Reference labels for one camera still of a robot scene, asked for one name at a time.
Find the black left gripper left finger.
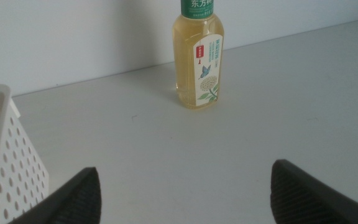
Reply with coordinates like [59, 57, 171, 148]
[7, 167, 102, 224]

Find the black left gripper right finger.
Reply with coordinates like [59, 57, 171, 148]
[270, 159, 358, 224]

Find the yellow tea bottle green label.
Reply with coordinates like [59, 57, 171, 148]
[172, 0, 225, 110]

